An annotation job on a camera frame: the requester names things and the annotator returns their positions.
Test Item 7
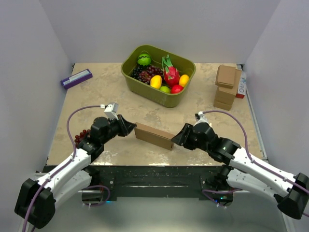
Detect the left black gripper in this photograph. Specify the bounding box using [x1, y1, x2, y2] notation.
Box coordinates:
[101, 115, 136, 145]

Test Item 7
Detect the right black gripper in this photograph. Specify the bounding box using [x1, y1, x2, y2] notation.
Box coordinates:
[171, 123, 210, 153]

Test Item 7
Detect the brown cardboard paper box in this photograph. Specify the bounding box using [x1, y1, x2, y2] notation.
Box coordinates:
[134, 122, 174, 150]

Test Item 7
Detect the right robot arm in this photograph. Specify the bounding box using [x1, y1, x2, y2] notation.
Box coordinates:
[171, 122, 309, 219]

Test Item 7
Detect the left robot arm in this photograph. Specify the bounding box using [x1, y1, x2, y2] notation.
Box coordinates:
[14, 115, 137, 231]

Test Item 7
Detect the purple flat box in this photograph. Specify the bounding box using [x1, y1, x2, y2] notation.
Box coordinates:
[60, 69, 93, 90]

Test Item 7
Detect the top folded cardboard box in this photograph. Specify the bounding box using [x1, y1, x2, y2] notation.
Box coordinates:
[215, 65, 236, 89]

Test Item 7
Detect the white red printed box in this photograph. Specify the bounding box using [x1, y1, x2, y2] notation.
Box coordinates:
[236, 71, 247, 99]

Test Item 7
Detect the red grape bunch on table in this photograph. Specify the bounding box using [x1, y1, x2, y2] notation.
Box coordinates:
[74, 129, 90, 147]

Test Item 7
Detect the red apple toy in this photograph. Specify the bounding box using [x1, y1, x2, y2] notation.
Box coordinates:
[170, 85, 183, 94]

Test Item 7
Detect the green lime toy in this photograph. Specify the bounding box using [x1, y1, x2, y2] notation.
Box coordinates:
[160, 86, 170, 93]

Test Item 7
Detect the dark purple grape bunch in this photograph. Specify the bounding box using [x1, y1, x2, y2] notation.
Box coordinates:
[130, 65, 144, 80]

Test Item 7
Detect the red grape bunch in bin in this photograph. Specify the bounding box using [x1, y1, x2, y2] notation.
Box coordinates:
[139, 65, 163, 85]

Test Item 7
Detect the yellow mango toy left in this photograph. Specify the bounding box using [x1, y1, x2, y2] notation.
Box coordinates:
[150, 75, 162, 89]

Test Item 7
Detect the yellow mango toy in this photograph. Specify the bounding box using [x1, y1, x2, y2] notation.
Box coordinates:
[150, 75, 162, 89]
[179, 74, 190, 87]

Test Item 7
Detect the yellow mango toy right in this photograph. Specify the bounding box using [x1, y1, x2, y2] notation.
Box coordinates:
[179, 74, 190, 87]

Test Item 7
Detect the pink dragon fruit toy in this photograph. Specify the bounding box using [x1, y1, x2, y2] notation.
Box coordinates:
[162, 55, 180, 87]

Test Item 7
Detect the olive green plastic bin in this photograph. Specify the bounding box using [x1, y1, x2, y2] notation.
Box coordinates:
[121, 45, 196, 108]

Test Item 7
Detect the green watermelon toy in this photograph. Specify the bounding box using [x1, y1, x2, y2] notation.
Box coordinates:
[137, 53, 152, 66]

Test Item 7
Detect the stack of folded cardboard boxes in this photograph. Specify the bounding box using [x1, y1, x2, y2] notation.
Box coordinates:
[213, 69, 242, 111]

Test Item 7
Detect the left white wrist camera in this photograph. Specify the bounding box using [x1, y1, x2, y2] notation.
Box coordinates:
[104, 102, 119, 120]

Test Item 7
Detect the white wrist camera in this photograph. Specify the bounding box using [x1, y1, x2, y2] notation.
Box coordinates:
[104, 102, 119, 120]
[194, 111, 211, 126]

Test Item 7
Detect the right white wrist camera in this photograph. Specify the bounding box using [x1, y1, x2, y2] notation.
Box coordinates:
[194, 111, 211, 126]

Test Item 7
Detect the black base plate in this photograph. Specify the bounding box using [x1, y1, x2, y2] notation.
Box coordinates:
[43, 165, 243, 203]

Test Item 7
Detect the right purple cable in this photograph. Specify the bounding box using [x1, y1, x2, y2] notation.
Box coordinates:
[201, 110, 309, 218]

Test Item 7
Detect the purple cable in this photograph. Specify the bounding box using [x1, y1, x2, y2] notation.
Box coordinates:
[22, 105, 112, 232]
[201, 110, 309, 218]

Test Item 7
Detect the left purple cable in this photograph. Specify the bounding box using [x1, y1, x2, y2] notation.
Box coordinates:
[22, 105, 112, 232]

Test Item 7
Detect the aluminium frame rail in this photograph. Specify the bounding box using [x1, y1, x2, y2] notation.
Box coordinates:
[18, 145, 296, 232]

